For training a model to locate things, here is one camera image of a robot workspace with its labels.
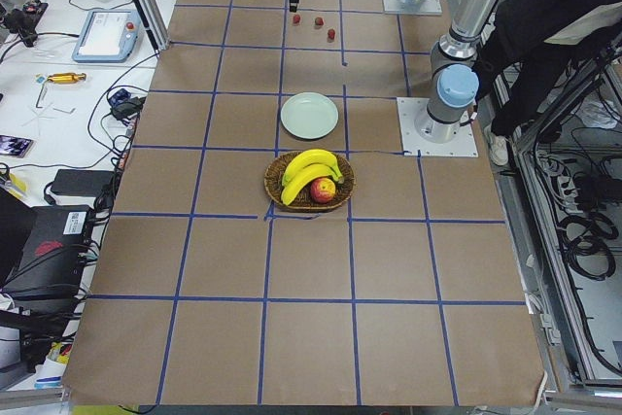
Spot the smartphone on table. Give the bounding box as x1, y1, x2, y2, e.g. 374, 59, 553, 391
0, 135, 34, 158

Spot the black computer box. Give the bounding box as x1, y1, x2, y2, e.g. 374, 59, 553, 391
1, 205, 95, 313

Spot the black power adapter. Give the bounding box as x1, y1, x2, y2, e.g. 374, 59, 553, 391
50, 169, 113, 197

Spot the red apple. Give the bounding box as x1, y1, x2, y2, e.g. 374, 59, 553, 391
310, 177, 336, 204

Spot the white shoe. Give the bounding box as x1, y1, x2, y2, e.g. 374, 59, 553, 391
484, 125, 509, 166

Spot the near teach pendant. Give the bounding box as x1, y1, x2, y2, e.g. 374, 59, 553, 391
72, 9, 142, 63

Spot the person in black clothes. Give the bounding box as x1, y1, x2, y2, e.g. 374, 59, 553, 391
472, 0, 621, 141

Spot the woven wicker basket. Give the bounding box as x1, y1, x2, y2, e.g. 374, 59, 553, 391
263, 151, 356, 213

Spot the yellow banana bunch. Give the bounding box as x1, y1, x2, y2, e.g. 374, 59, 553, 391
281, 149, 343, 206

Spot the black cable coil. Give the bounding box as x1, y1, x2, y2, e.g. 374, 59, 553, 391
556, 210, 617, 280

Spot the gold cylinder tool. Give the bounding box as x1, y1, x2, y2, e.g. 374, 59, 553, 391
46, 72, 86, 85

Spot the pale green plate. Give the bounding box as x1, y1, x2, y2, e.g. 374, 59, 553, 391
280, 92, 339, 140

